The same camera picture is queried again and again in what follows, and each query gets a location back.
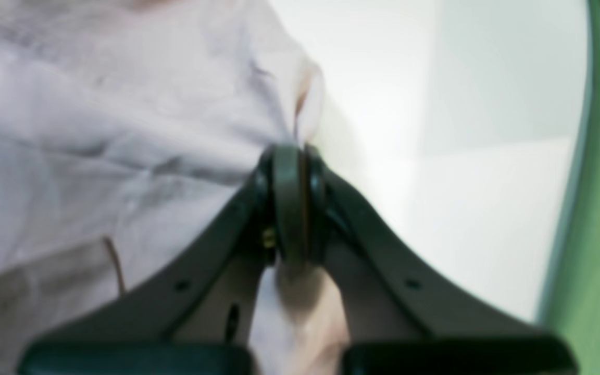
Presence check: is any mauve t-shirt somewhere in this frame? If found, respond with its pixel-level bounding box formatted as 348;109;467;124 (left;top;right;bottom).
0;1;326;374

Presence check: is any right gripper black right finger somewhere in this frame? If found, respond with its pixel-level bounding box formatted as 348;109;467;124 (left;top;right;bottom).
304;146;579;374

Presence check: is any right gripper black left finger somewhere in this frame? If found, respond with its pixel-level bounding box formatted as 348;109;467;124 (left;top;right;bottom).
17;145;306;374

